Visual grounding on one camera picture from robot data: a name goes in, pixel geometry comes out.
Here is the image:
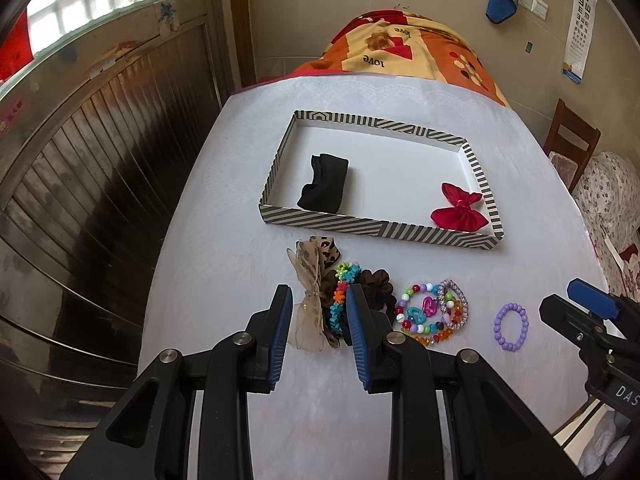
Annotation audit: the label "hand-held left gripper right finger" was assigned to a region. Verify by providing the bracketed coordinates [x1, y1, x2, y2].
[346, 284, 583, 480]

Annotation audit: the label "floral bedding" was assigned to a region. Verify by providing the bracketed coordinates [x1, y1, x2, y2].
[572, 151, 640, 286]

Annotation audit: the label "eye chart wall poster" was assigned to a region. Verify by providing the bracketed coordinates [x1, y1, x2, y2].
[562, 0, 599, 85]

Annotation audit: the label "red patterned cushion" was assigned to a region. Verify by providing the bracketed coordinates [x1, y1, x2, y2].
[620, 244, 640, 286]

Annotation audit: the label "pink white braided hair tie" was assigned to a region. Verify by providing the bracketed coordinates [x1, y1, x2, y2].
[437, 280, 469, 330]

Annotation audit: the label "black cloth hair accessory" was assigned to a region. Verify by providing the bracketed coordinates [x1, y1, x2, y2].
[296, 153, 350, 213]

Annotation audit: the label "red satin bow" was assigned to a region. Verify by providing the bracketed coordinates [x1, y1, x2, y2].
[430, 183, 489, 233]

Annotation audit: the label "orange printed blanket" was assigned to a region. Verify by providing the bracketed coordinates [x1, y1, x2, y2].
[260, 9, 511, 108]

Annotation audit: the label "wooden chair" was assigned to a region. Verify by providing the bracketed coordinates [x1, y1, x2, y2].
[542, 99, 601, 193]

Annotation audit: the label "red paper decoration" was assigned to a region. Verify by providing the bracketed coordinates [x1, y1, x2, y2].
[0, 10, 33, 83]

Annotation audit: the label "brown scrunchie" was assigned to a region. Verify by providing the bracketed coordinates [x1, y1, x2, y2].
[320, 269, 397, 322]

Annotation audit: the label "rainbow crystal bead bracelet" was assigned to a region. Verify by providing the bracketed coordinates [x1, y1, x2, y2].
[412, 300, 463, 347]

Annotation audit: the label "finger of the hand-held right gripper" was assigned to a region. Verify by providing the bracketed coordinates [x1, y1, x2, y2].
[567, 279, 640, 322]
[539, 294, 623, 356]

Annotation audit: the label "white fluffy cloth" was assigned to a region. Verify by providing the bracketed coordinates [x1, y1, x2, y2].
[575, 410, 632, 480]

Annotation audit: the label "leopard print ribbon bow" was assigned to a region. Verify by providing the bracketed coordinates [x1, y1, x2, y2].
[287, 236, 341, 353]

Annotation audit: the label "white wall switches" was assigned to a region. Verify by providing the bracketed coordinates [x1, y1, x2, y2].
[517, 0, 549, 21]

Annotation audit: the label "multicolour spiral hair tie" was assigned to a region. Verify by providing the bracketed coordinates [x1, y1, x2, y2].
[327, 260, 362, 348]

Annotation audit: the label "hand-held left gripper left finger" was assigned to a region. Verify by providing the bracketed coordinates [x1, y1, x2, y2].
[60, 284, 294, 480]

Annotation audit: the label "striped shallow cardboard box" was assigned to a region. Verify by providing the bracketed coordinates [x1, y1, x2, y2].
[258, 110, 505, 252]

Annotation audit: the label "metal slatted door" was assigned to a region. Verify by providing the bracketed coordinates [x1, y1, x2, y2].
[0, 10, 236, 461]

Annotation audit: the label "white lace tablecloth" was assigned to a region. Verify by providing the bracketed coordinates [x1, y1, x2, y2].
[137, 72, 611, 480]

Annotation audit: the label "purple bead bracelet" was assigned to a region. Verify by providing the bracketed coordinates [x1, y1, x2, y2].
[494, 302, 529, 352]

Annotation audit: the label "multicolour round bead bracelet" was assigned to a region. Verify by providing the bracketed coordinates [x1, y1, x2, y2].
[394, 282, 458, 337]

